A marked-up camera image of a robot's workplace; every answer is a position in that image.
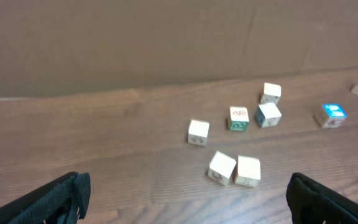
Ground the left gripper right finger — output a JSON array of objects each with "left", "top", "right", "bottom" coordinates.
[{"left": 286, "top": 172, "right": 358, "bottom": 224}]

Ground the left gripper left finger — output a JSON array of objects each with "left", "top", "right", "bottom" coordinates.
[{"left": 0, "top": 172, "right": 91, "bottom": 224}]

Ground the wooden block green edge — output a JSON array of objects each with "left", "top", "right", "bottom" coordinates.
[{"left": 234, "top": 156, "right": 261, "bottom": 187}]

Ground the blue top wooden block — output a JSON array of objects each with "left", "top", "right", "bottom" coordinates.
[{"left": 314, "top": 103, "right": 347, "bottom": 128}]

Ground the wooden block yellow edge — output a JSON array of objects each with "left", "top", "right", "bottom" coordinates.
[{"left": 207, "top": 151, "right": 236, "bottom": 186}]

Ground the plain wooden block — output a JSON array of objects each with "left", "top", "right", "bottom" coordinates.
[{"left": 255, "top": 103, "right": 282, "bottom": 128}]

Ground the wooden block green letter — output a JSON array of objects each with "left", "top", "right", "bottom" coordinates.
[{"left": 227, "top": 106, "right": 249, "bottom": 131}]

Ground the wooden block far top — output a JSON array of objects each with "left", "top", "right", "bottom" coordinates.
[{"left": 260, "top": 82, "right": 282, "bottom": 105}]

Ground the wooden block blue side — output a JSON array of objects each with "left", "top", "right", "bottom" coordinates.
[{"left": 188, "top": 119, "right": 209, "bottom": 146}]

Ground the cardboard backdrop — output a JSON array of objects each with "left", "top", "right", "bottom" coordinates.
[{"left": 0, "top": 1, "right": 358, "bottom": 98}]

